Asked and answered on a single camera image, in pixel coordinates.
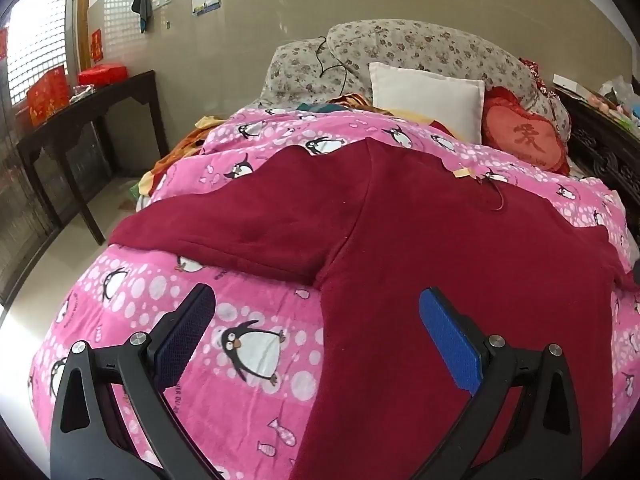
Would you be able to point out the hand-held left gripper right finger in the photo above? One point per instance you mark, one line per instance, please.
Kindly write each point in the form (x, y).
(450, 340)

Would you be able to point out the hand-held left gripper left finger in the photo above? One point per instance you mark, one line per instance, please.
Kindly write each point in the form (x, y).
(182, 330)

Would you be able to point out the dark red fleece sweater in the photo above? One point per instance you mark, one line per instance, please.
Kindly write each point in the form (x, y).
(400, 220)

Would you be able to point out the pink penguin print blanket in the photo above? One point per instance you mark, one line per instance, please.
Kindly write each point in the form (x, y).
(150, 280)

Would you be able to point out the orange blanket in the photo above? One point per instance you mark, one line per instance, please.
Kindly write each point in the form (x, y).
(182, 147)

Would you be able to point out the red heart cushion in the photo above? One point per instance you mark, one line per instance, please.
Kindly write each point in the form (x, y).
(525, 135)

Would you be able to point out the white pillow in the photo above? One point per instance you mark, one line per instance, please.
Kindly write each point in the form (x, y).
(425, 95)

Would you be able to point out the dark wooden side table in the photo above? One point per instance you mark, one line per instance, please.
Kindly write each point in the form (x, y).
(120, 86)

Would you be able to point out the striped colourful cloth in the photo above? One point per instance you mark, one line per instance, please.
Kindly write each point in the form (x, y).
(345, 101)

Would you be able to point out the flat red gift box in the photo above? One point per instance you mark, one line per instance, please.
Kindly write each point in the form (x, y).
(102, 74)

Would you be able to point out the red gift bag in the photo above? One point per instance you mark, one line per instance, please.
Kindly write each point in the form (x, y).
(47, 95)

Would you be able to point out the white cardboard box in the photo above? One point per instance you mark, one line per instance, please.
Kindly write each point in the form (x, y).
(570, 82)

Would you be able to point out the clear plastic bag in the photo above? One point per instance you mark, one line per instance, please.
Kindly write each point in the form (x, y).
(620, 97)

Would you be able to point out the floral grey pillows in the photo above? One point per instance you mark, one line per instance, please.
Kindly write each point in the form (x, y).
(400, 45)

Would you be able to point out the hanging dark cloth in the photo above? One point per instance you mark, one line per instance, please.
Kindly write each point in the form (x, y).
(142, 2)

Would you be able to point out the window with white grille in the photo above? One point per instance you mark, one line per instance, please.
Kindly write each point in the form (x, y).
(35, 25)

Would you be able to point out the red paper wall decoration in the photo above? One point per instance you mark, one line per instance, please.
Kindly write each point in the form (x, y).
(96, 45)

